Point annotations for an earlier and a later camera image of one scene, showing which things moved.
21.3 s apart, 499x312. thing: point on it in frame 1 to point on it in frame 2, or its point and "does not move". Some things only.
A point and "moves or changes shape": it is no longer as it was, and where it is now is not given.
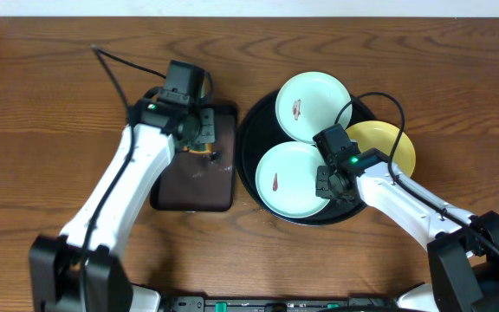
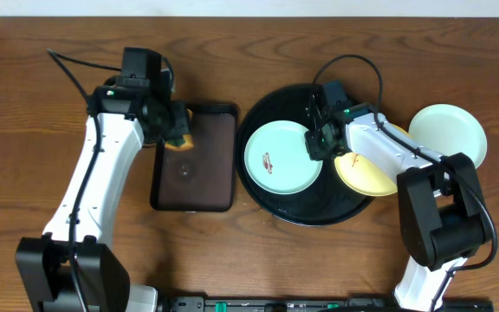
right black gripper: x=322 y=190 to x=311 y=137
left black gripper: x=206 y=126 to x=179 y=123
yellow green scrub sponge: x=202 y=149 moves or changes shape
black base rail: x=363 y=303 does not move
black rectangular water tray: x=202 y=182 does not move
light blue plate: x=309 y=102 to x=277 y=160
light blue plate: x=285 y=179 to x=447 y=129
